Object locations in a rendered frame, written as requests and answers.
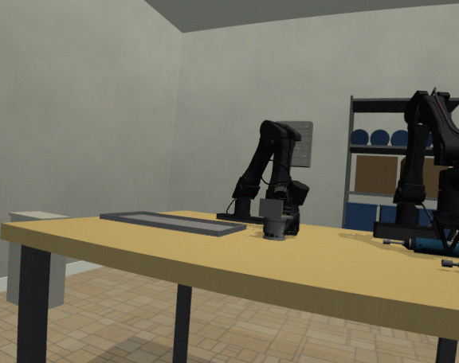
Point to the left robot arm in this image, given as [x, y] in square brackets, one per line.
[410, 192]

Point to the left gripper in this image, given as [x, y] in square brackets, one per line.
[447, 203]

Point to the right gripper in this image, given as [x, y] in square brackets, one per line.
[295, 221]

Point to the dark blue electric nut driver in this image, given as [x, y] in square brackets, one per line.
[426, 246]

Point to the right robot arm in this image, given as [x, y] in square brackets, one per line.
[273, 140]

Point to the black cylinder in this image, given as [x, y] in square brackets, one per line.
[274, 228]

